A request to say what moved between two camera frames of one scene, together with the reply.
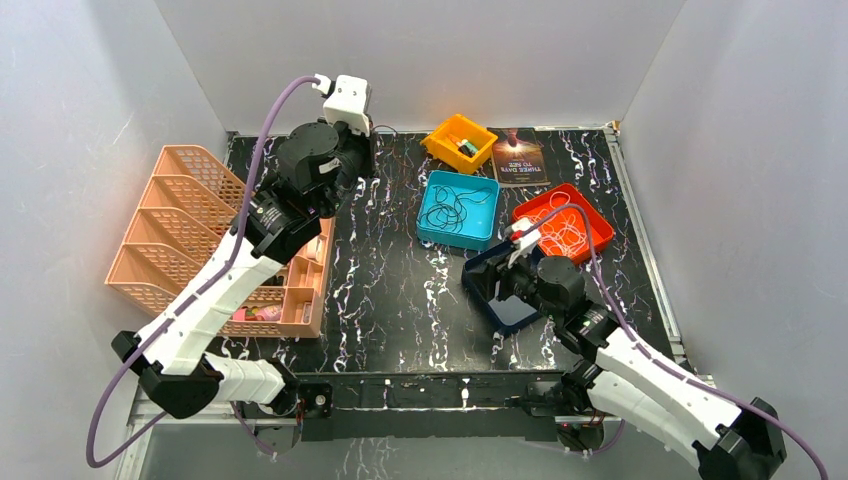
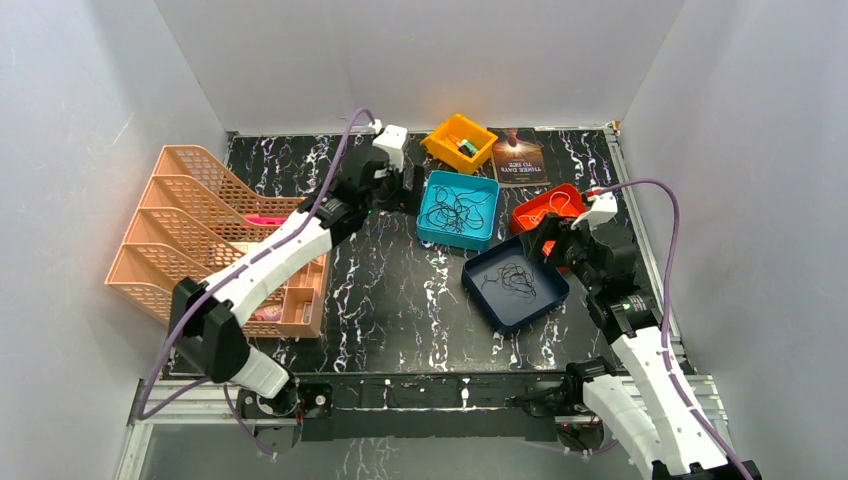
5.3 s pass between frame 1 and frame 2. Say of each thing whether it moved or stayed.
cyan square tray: stayed
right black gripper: moved
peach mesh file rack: stayed
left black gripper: moved
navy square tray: stayed
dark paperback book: stayed
